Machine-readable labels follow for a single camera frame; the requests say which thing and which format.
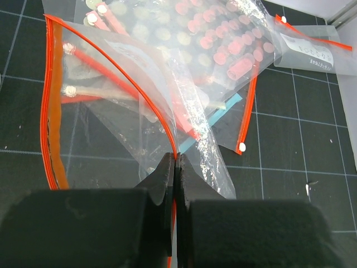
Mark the zip bag with label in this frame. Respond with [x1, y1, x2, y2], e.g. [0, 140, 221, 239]
[266, 15, 356, 76]

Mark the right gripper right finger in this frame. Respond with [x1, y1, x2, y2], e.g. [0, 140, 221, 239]
[175, 154, 223, 267]

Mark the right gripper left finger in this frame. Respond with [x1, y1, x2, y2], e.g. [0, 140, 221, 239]
[136, 153, 175, 257]

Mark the clear orange zip bag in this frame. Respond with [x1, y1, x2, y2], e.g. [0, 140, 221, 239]
[40, 14, 236, 199]

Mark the pile of zip bags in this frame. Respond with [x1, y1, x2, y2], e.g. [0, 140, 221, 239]
[74, 1, 274, 154]

